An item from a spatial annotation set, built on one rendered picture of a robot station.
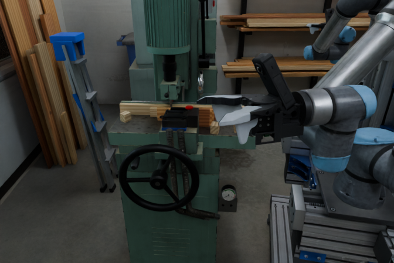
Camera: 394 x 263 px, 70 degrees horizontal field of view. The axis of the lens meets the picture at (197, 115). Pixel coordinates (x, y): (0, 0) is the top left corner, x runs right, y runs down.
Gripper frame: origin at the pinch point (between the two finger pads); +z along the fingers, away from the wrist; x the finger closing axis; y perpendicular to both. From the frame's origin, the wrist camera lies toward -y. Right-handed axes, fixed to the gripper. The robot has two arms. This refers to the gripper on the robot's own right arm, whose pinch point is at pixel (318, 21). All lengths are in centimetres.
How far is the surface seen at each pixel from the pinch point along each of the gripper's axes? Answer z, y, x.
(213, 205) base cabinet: -78, 59, -79
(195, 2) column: -42, -24, -74
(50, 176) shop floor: 22, 96, -210
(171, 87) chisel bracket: -64, 6, -89
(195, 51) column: -42, -3, -77
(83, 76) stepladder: 16, 16, -155
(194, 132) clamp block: -86, 17, -81
